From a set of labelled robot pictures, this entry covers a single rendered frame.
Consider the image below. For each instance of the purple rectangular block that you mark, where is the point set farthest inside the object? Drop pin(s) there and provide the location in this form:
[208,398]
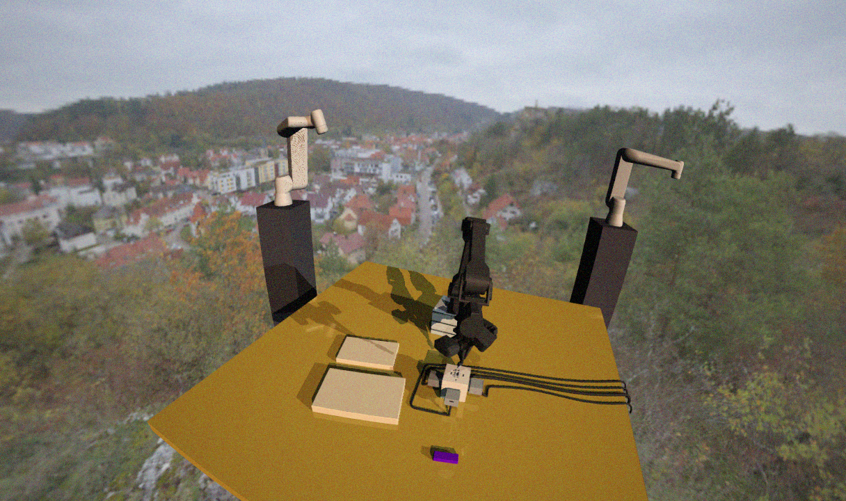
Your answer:
[445,457]

